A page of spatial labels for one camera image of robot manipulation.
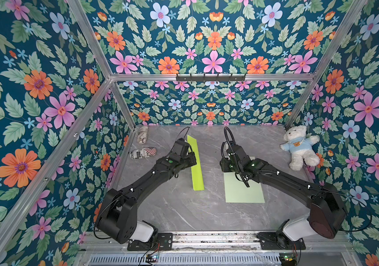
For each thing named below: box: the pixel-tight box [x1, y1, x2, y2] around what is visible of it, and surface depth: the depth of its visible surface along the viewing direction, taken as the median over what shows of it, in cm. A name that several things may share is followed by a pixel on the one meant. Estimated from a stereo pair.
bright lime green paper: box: [187, 134, 205, 191], surface depth 89 cm
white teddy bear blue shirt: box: [280, 125, 321, 172], surface depth 100 cm
